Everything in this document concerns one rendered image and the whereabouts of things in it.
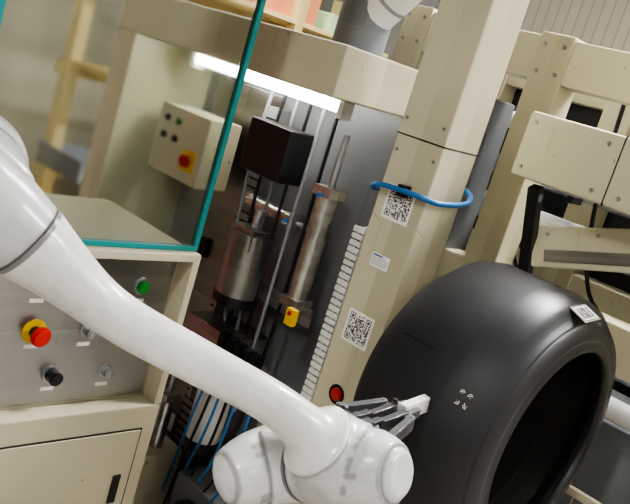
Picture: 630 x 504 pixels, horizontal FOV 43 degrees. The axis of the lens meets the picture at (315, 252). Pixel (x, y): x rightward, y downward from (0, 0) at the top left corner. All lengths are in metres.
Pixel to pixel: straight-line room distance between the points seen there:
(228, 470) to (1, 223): 0.45
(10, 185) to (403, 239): 0.98
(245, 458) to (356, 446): 0.17
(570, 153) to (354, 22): 0.74
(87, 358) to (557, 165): 1.10
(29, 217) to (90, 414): 0.94
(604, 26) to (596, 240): 3.81
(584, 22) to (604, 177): 3.95
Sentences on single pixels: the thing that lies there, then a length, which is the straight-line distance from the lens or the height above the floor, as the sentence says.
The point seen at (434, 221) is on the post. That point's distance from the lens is 1.73.
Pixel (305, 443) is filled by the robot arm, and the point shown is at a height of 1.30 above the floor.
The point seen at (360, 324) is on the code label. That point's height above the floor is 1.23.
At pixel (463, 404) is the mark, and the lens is 1.42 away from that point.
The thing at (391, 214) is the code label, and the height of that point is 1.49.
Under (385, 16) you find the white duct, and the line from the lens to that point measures 2.25.
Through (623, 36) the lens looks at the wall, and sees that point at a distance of 5.61.
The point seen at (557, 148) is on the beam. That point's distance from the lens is 1.84.
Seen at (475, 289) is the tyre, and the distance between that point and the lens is 1.54.
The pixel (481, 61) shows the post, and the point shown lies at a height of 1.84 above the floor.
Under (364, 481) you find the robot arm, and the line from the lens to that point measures 1.00.
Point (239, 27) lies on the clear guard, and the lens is 1.74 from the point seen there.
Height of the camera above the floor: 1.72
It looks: 12 degrees down
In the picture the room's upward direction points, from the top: 17 degrees clockwise
